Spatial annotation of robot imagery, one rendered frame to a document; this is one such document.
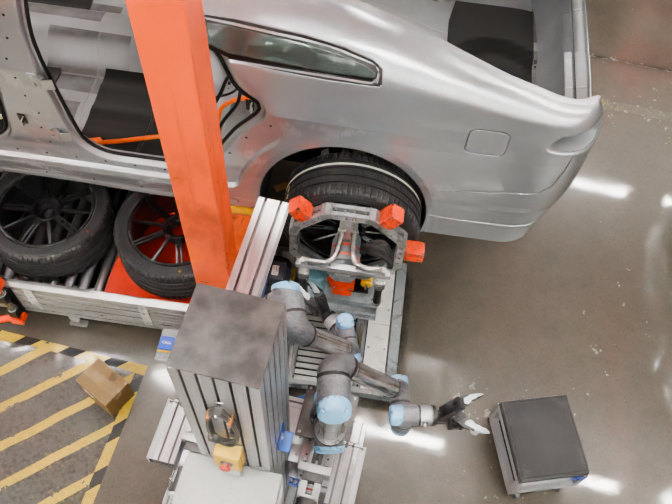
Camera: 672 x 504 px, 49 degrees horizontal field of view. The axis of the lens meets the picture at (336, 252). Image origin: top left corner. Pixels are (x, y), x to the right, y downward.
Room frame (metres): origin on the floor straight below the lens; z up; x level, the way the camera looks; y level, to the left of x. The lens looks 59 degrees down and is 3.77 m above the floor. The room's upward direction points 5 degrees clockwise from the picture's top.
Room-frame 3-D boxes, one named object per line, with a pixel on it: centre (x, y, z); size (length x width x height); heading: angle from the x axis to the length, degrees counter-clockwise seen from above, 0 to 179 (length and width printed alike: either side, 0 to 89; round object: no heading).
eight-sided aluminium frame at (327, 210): (1.80, -0.05, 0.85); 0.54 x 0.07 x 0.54; 87
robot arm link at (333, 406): (0.85, -0.04, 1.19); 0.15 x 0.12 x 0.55; 5
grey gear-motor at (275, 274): (1.85, 0.31, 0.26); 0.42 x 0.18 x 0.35; 177
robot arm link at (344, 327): (1.34, -0.07, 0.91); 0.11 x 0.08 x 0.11; 16
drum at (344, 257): (1.73, -0.04, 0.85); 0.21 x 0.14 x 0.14; 177
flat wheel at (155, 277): (2.04, 0.85, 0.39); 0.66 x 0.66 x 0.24
